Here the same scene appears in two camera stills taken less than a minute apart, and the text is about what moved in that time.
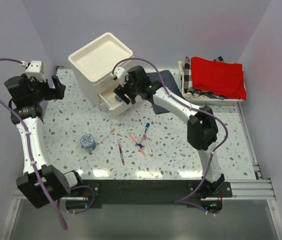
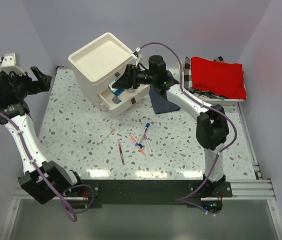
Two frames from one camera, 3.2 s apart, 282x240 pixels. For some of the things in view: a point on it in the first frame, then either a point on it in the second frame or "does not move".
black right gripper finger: x=126 y=98 → x=122 y=83
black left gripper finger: x=56 y=81 → x=38 y=74
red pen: x=122 y=155 does not move
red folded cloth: x=223 y=79 does not move
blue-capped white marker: x=139 y=143 does not move
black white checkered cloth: x=187 y=78 does not move
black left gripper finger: x=54 y=93 → x=44 y=85
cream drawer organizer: x=92 y=66 does not move
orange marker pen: x=136 y=142 does not move
